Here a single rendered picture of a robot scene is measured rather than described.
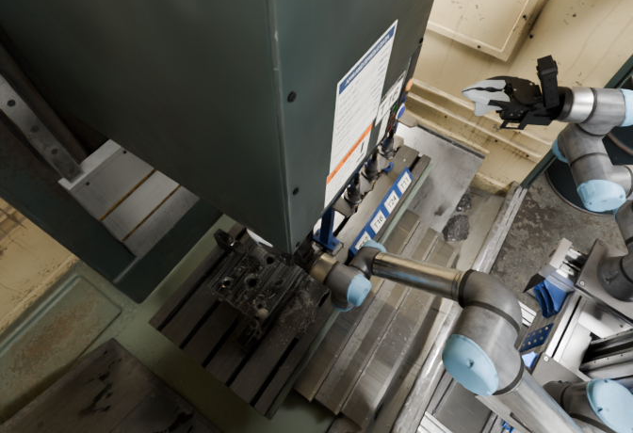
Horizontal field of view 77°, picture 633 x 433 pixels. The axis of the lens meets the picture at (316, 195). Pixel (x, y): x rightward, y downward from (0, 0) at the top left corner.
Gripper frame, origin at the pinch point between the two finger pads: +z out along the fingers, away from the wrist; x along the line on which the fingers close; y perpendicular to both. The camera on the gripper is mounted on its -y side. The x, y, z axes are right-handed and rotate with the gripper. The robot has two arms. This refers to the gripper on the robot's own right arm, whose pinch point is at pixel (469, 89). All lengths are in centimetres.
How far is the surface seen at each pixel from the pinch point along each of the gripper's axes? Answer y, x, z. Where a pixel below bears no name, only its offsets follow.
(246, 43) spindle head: -35, -34, 37
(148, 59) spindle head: -25, -26, 51
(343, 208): 49, -3, 22
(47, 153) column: 17, -12, 94
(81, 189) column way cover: 32, -12, 93
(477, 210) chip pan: 105, 34, -45
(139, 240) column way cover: 71, -9, 93
